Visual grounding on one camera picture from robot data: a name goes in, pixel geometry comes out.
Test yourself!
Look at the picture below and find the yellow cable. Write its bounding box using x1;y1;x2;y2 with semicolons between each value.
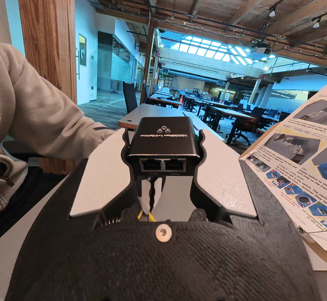
138;209;157;222

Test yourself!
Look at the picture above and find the black ethernet splitter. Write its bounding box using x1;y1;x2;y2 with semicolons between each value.
125;117;201;177

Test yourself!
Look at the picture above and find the instruction sheet on stand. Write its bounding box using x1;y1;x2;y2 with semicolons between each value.
255;122;327;263

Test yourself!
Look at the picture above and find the black office chair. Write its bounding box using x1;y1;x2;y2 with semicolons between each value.
232;107;266;146
123;82;138;114

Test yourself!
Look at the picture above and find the white ceiling projector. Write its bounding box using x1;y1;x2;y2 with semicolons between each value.
246;42;271;60

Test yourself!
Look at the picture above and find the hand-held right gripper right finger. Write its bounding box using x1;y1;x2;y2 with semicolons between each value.
193;129;258;221

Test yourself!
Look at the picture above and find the printed instruction sheet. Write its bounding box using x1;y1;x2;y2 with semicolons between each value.
239;85;327;250

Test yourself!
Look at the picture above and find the person's left forearm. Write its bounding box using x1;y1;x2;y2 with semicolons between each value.
0;43;116;158

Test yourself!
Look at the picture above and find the white stand base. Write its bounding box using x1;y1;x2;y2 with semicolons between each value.
303;240;327;271

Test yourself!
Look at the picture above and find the grey table with wooden edge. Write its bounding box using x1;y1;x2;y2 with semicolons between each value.
209;106;256;144
118;103;225;142

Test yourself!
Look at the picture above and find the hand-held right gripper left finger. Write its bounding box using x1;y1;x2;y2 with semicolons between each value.
69;128;139;217

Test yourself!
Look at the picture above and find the wooden post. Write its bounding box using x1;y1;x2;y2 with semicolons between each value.
15;0;77;174

